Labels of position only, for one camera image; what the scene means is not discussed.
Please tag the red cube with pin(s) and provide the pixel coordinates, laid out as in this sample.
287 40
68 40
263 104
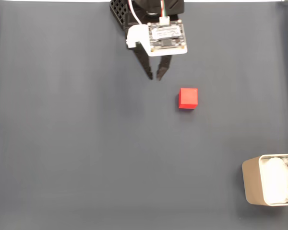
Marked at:
187 98

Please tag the beige box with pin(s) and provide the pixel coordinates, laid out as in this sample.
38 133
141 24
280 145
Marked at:
252 182

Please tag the blue-grey table mat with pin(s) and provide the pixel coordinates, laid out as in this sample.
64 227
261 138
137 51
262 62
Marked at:
86 131

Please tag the white crumpled cloth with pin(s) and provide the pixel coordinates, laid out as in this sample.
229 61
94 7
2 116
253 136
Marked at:
277 179

